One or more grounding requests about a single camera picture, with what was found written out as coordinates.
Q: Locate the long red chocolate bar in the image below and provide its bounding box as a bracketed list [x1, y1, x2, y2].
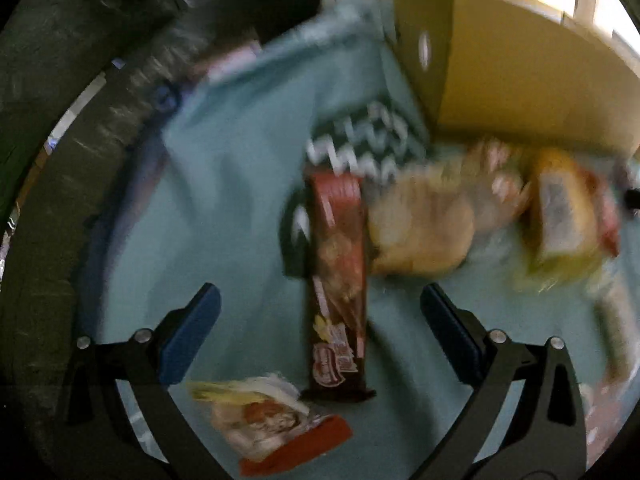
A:
[306, 170, 375, 403]

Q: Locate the white long wafer pack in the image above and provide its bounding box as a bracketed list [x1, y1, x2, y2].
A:
[587, 262, 639, 382]

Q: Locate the small yellow red snack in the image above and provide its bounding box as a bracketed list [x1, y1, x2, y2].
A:
[189, 374, 352, 478]

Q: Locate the yellow snack bag with barcode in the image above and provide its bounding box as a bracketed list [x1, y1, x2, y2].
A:
[518, 148, 620, 292]

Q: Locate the clear bag brown pastry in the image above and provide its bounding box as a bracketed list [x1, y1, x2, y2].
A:
[368, 155, 530, 276]

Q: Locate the teal tablecloth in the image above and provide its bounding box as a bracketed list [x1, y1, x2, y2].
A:
[79, 0, 637, 480]

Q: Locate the black white zigzag snack bag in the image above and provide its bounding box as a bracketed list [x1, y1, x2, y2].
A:
[279, 98, 431, 278]

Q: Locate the yellow cardboard box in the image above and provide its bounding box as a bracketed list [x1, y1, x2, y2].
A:
[393, 0, 639, 156]

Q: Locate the dark carved wooden furniture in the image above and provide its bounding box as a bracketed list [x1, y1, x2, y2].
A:
[0, 0, 324, 480]

